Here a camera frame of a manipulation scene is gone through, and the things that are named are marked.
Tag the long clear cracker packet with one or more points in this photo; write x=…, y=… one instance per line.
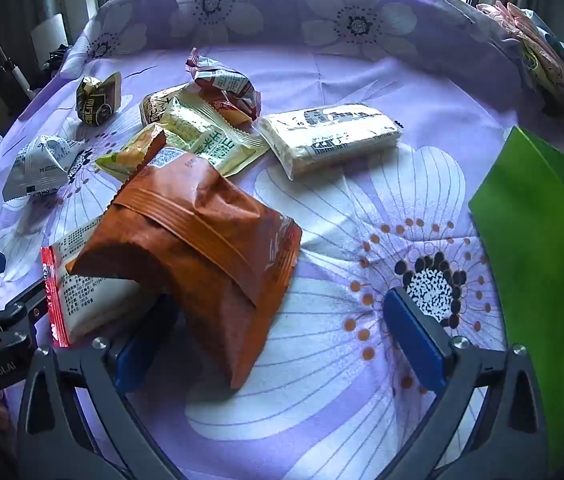
x=327, y=135

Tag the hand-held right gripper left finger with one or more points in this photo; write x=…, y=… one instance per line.
x=132, y=365

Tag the green cardboard box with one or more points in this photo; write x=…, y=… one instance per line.
x=526, y=260

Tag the small dark brown packet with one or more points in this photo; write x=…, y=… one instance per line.
x=94, y=102

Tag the yellow snack packet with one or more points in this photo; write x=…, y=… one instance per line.
x=127, y=157

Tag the white and grey packet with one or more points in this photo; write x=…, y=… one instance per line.
x=42, y=165

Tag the black and white stick tool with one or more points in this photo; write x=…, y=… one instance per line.
x=9, y=77

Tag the pale green snack packet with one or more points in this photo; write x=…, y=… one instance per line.
x=212, y=145

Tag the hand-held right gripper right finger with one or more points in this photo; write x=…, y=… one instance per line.
x=411, y=340

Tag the red and white packet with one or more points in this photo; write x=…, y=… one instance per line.
x=222, y=80

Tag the white packet with red edge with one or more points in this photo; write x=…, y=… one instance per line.
x=87, y=300

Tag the pile of folded clothes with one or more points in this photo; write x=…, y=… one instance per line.
x=546, y=55

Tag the orange-brown snack packet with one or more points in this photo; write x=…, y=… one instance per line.
x=202, y=240

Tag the orange-yellow snack packet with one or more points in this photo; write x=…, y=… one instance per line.
x=154, y=105

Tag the white board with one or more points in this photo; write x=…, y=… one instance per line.
x=49, y=32

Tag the purple floral bedsheet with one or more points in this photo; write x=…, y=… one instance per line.
x=361, y=85

